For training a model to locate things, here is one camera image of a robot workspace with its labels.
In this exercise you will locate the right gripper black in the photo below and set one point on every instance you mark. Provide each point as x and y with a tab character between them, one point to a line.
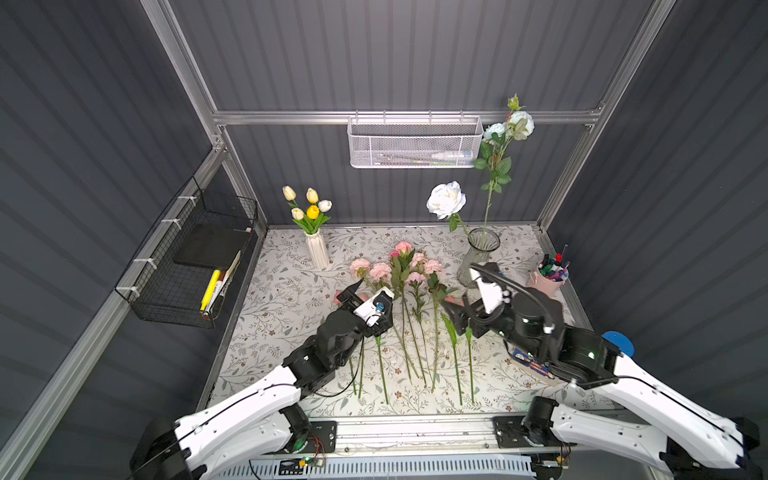
471	313

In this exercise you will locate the dark pink tulip stem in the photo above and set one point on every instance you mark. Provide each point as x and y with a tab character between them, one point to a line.
453	337

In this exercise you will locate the pink carnation branch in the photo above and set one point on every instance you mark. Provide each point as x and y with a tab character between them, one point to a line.
433	292

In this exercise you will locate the white ribbed ceramic vase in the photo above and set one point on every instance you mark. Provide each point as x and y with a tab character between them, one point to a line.
318	250

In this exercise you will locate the light pink tulip stem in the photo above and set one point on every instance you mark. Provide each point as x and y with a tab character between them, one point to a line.
361	370

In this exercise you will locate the peach pink tulip stem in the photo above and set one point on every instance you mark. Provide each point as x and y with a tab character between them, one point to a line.
378	340

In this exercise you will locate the green leafy rose stem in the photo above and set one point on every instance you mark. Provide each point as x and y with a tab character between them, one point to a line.
413	296

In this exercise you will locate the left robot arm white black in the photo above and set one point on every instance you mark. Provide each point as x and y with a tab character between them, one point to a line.
265	417

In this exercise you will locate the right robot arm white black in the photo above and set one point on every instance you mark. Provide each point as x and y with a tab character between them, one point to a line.
675	436

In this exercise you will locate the clear glass vase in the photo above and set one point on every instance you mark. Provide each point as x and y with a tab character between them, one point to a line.
482	243

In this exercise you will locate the tulip bouquet in vase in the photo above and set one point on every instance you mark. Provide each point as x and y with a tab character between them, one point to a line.
311	218

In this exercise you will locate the rose bouquet in glass vase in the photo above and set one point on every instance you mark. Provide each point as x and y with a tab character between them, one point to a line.
447	200

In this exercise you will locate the blue printed card pack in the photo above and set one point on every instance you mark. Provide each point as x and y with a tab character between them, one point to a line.
527	361

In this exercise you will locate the pink pen holder cup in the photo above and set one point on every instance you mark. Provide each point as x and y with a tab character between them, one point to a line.
543	284

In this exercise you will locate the markers in pink cup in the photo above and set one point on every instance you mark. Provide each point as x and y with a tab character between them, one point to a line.
554	267

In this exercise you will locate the yellow marker in basket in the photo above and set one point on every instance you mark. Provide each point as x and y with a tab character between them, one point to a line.
210	290

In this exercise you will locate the black notebook in basket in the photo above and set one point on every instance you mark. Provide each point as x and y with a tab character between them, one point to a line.
211	246

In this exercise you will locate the clear jar blue lid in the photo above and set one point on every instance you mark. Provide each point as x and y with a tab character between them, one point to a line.
621	341

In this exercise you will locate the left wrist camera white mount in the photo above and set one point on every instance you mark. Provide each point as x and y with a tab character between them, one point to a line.
376	312

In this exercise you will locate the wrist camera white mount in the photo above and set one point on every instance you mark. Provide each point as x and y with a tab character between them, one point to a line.
376	312
489	291

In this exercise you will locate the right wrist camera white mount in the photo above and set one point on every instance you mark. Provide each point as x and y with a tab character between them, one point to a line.
489	291

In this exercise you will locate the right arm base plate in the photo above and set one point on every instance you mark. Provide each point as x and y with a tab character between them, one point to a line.
517	431

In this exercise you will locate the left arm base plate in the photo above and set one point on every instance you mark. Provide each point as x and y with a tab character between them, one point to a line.
321	438

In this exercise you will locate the black wire wall basket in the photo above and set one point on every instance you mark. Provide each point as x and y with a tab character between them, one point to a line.
182	273

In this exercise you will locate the white wire mesh basket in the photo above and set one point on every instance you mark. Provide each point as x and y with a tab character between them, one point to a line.
413	142

